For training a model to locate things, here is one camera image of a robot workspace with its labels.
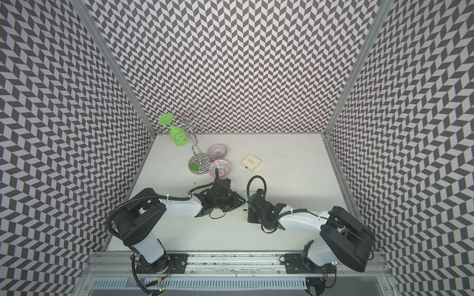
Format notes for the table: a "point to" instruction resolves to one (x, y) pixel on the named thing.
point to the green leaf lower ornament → (178, 135)
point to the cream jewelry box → (251, 163)
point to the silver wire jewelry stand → (199, 163)
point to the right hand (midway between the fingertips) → (252, 220)
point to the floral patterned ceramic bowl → (224, 168)
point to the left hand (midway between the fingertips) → (244, 203)
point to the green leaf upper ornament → (165, 119)
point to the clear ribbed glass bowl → (216, 151)
